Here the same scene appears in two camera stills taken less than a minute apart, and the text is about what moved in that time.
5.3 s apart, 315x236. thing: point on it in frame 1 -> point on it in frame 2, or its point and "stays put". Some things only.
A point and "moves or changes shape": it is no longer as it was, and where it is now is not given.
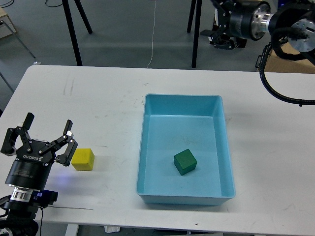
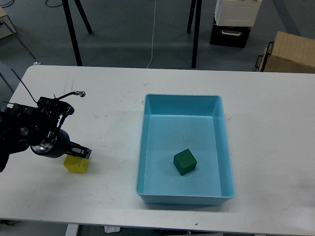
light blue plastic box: [173, 123] stays put
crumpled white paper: [111, 229] stays put
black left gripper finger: [67, 138] -> [79, 151]
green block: [184, 162] stays put
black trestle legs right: [197, 26] stays put
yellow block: [83, 159] moves or changes shape
